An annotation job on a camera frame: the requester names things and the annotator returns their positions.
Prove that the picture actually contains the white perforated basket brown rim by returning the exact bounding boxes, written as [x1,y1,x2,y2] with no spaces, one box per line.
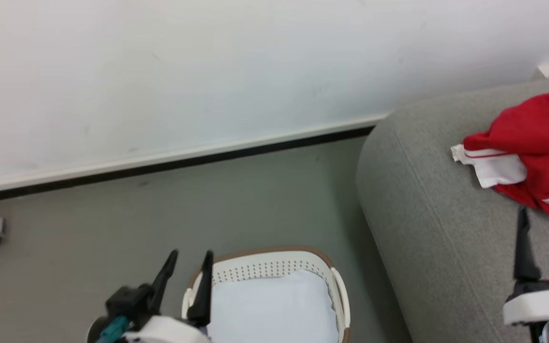
[181,245,351,343]

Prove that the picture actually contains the grey fabric sofa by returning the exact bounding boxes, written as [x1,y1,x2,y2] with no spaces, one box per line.
[356,74,549,343]

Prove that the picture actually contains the white black baseboard strip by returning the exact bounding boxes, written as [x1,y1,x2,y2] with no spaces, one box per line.
[0,113,389,206]

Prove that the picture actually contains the teal cable connector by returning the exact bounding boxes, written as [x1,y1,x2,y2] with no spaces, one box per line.
[94,315,130,343]

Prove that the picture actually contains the red white sports garment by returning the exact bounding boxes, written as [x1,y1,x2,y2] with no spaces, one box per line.
[450,89,549,219]

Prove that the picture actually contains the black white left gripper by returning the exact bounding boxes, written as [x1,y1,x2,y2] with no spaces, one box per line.
[105,249,214,343]

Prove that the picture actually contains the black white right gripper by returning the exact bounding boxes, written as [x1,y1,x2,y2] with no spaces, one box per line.
[502,204,549,328]

